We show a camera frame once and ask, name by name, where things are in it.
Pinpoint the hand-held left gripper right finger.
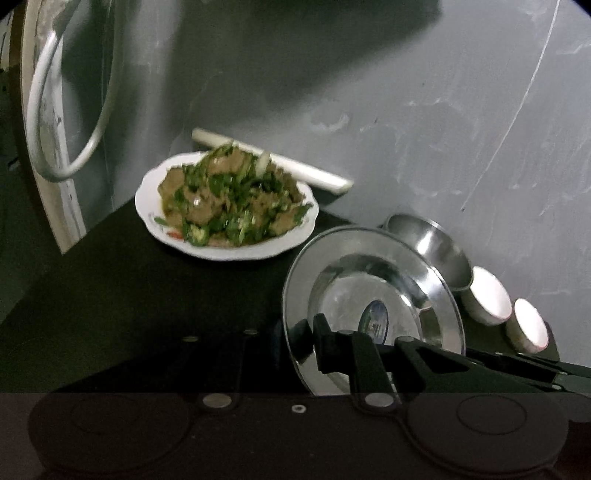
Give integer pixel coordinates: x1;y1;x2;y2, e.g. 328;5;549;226
313;313;560;411

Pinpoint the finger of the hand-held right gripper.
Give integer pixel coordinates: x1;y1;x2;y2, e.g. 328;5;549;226
465;348;591;394

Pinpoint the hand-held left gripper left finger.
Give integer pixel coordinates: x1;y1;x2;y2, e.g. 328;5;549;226
59;327;260;411

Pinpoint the steel plate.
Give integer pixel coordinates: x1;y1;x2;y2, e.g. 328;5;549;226
281;226;465;398

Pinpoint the steel bowl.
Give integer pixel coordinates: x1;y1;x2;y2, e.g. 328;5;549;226
383;213;474;294

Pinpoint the stir-fried okra dish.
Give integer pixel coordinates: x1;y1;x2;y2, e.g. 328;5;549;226
154;143;312;246

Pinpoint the white stick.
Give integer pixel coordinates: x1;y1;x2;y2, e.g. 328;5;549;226
191;127;355;195

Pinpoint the white floral plate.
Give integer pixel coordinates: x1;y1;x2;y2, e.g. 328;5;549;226
134;151;320;262

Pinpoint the white curved panel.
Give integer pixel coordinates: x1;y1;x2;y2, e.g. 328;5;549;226
18;0;123;256

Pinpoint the thin white cable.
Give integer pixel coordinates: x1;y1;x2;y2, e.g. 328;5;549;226
461;0;562;212

